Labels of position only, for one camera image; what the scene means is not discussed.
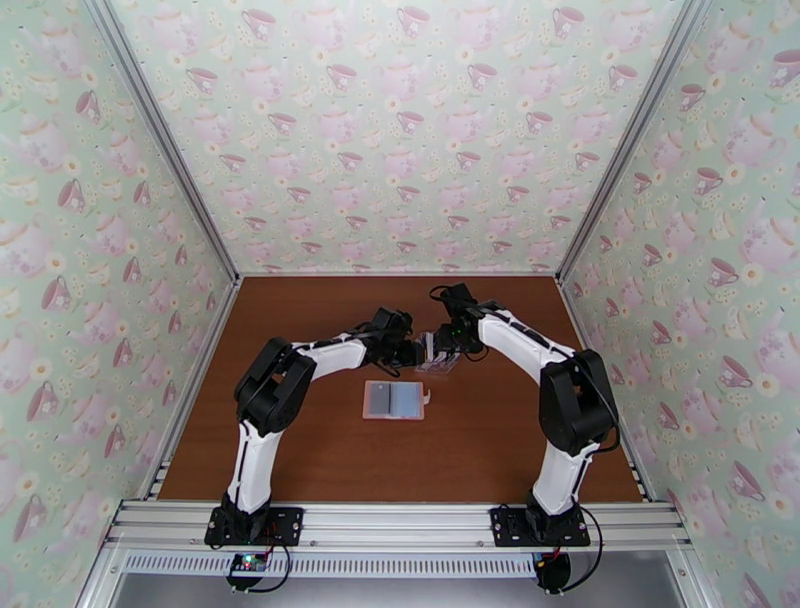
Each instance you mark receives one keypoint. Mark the aluminium frame side rail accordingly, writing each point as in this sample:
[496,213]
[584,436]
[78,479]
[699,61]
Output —
[214,337]
[584,337]

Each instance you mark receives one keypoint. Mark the aluminium frame leg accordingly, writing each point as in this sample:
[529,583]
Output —
[690,581]
[100,581]

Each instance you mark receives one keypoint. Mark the aluminium mounting rail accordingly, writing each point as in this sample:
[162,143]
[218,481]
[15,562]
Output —
[400,525]

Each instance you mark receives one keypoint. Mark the dark grey credit card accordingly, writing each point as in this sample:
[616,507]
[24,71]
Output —
[379,400]

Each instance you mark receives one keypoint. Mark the controller board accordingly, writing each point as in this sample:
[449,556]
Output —
[553,572]
[247,564]

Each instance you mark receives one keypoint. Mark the light blue credit card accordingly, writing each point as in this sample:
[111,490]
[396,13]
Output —
[408,400]

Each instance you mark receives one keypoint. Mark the left controller board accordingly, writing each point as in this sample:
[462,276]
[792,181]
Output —
[247,564]

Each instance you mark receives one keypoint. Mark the aluminium frame back rail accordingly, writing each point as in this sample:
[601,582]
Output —
[400,274]

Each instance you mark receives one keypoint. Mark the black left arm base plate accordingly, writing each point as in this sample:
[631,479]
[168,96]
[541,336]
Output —
[287,525]

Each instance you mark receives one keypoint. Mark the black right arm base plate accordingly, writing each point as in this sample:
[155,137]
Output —
[509,525]

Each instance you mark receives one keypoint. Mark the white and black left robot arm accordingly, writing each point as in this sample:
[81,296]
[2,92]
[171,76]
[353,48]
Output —
[256,462]

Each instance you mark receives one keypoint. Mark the right controller board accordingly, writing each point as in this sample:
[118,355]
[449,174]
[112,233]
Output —
[553,572]

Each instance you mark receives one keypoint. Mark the white credit card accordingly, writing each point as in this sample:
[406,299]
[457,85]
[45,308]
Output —
[435,349]

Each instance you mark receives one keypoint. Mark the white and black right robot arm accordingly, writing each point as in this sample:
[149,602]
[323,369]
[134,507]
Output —
[562,469]

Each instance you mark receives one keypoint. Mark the pink card holder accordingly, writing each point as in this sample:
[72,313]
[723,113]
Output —
[396,401]

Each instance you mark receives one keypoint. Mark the clear acrylic card stand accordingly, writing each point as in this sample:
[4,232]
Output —
[437,370]

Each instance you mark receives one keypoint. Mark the aluminium frame post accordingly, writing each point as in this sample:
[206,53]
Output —
[167,137]
[630,137]

